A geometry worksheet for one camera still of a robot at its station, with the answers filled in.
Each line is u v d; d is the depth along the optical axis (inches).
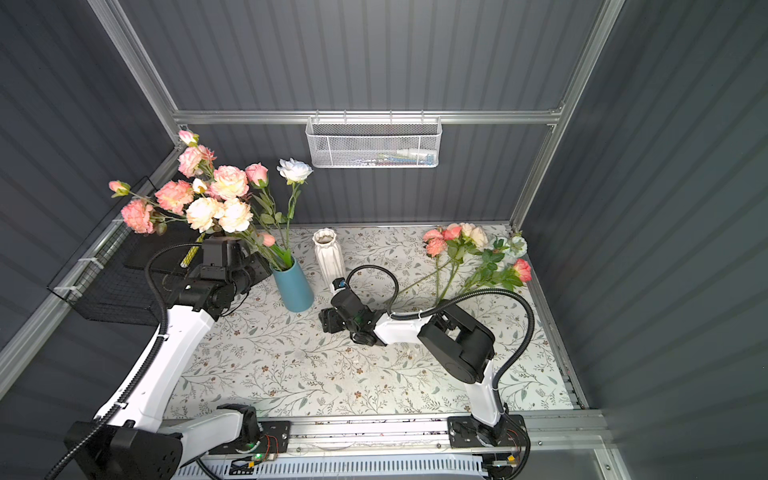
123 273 27.9
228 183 25.0
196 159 24.3
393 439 29.1
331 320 31.2
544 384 32.5
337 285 31.8
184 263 28.8
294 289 34.7
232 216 25.5
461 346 20.0
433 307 38.1
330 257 34.5
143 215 24.4
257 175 27.9
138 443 14.5
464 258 42.9
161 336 17.5
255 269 27.0
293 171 28.0
